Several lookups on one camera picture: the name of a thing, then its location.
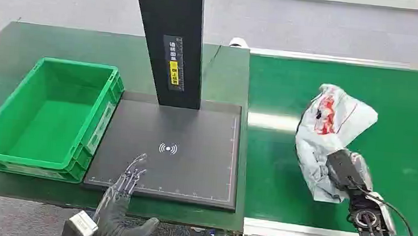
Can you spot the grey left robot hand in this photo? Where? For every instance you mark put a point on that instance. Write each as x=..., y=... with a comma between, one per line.
x=115, y=218

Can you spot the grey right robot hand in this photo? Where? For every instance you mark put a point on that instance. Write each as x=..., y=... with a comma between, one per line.
x=344, y=168

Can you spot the grey plastic parcel bag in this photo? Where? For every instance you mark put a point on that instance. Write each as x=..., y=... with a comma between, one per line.
x=329, y=124

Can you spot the green conveyor belt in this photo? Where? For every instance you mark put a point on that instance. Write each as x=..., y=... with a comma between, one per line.
x=399, y=149

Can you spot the green plastic crate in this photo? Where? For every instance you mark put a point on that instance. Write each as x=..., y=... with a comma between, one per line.
x=45, y=125

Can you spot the black and yellow label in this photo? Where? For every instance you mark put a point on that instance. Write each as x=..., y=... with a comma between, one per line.
x=175, y=63

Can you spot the black scanner column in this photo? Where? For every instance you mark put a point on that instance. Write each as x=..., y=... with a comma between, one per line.
x=168, y=15

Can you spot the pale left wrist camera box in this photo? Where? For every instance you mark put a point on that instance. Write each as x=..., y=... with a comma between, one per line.
x=79, y=228

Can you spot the black scanner base plate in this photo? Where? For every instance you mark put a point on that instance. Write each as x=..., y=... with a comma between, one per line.
x=189, y=168

